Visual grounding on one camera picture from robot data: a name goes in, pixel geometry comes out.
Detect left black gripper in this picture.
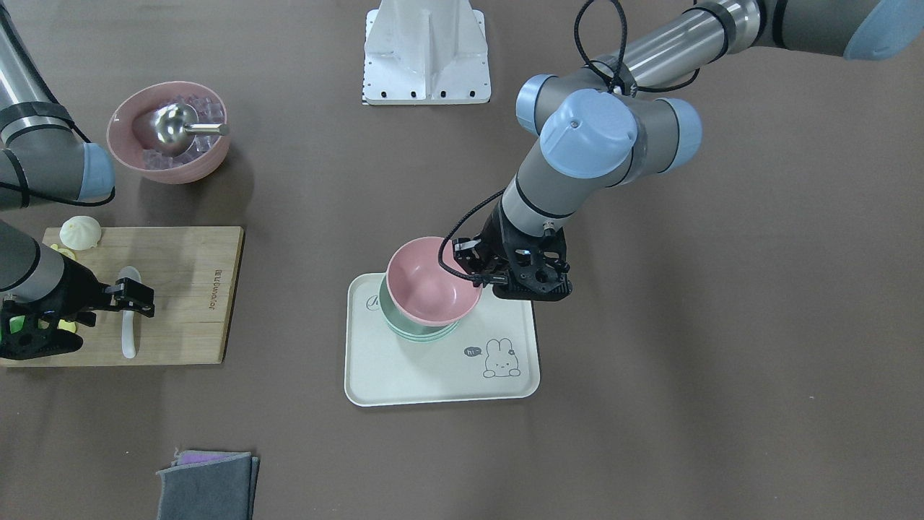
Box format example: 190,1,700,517
453,204,573,302

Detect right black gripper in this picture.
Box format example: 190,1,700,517
1,256,155,360

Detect white ceramic spoon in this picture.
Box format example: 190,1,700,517
118,266,141,359

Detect small pink bowl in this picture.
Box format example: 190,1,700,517
386,237,482,326

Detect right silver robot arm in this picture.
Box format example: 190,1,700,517
1,7,155,360

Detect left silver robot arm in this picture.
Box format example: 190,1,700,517
443,1,922,300

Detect large pink ice bowl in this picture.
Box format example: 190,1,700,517
107,80,230,184

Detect bamboo cutting board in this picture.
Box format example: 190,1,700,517
2,226,244,368

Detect yellow plastic knife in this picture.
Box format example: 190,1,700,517
51,243,78,333

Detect cream rabbit tray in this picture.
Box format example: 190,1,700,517
344,273,541,406

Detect stacked green bowls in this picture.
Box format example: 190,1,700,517
378,277,458,343

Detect metal ice scoop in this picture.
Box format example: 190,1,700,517
132,103,229,157

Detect grey folded cloth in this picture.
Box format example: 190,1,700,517
157,450,260,519

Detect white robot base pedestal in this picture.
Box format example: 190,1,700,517
361,1,492,106

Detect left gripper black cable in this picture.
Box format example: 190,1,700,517
437,0,701,282

